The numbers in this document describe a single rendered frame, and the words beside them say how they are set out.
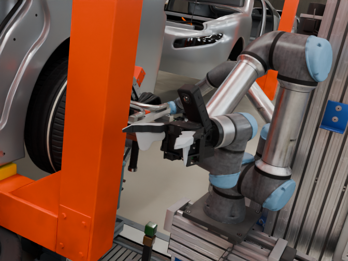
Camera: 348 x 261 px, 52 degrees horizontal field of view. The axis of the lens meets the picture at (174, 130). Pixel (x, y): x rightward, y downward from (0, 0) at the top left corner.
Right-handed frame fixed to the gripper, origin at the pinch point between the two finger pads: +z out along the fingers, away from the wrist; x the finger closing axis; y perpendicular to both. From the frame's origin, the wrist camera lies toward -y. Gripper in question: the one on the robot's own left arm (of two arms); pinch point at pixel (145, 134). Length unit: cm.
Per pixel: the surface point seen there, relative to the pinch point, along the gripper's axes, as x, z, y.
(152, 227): 43, -45, 52
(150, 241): 44, -44, 58
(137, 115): 71, -58, 14
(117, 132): 48, -30, 13
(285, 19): 193, -411, -64
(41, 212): 72, -13, 47
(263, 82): 214, -409, 21
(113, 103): 45, -26, 2
